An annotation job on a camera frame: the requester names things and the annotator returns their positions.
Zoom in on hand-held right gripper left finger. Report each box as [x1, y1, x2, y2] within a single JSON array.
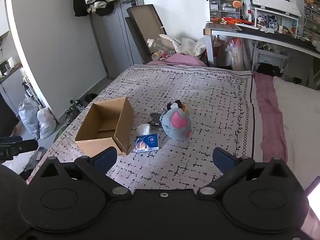
[[30, 146, 132, 198]]

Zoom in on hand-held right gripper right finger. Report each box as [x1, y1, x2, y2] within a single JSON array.
[[196, 147, 298, 199]]

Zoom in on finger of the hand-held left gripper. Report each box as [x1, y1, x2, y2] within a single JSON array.
[[0, 139, 39, 161], [0, 136, 23, 144]]

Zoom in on brown cardboard box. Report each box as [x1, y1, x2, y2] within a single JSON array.
[[75, 97, 134, 157]]

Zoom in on grey paw plush toy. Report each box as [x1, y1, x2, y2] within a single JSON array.
[[160, 107, 192, 140]]

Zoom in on plastic-wrapped dark cloth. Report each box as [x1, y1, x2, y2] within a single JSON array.
[[149, 112, 164, 131]]

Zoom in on grey plastic bag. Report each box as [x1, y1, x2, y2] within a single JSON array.
[[18, 94, 41, 140]]

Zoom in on white plastic bag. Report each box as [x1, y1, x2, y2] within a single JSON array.
[[37, 106, 57, 139]]

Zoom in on blue printed packet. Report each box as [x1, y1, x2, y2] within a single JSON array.
[[135, 133, 159, 153]]

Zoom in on pair of sneakers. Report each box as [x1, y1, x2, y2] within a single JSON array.
[[64, 99, 85, 125]]

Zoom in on printed blanket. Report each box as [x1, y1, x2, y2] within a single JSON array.
[[26, 64, 264, 193]]

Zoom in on white duvet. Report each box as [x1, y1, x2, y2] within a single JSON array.
[[272, 76, 320, 196]]

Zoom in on printed shopping bag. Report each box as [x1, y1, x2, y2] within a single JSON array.
[[226, 37, 251, 71]]

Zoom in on white chair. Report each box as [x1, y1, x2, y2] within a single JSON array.
[[251, 47, 291, 81]]

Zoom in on grey door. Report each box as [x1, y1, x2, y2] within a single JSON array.
[[90, 0, 151, 78]]

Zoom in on pile of white plastic bags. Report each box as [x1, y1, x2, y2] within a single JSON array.
[[175, 37, 207, 57]]

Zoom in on large clear plastic bottle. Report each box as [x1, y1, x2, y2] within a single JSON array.
[[147, 35, 181, 56]]

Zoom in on white desk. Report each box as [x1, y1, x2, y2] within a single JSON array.
[[203, 22, 320, 68]]

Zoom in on flattened cardboard box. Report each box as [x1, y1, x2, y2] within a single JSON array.
[[125, 4, 168, 64]]

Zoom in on red snack packets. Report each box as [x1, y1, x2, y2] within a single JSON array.
[[211, 16, 251, 26]]

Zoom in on grey drawer organizer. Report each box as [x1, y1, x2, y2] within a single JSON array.
[[209, 0, 241, 21]]

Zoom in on white monitor riser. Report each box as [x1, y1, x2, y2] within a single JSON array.
[[250, 2, 302, 35]]

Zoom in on clear acrylic shelf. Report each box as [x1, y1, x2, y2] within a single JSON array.
[[303, 0, 320, 31]]

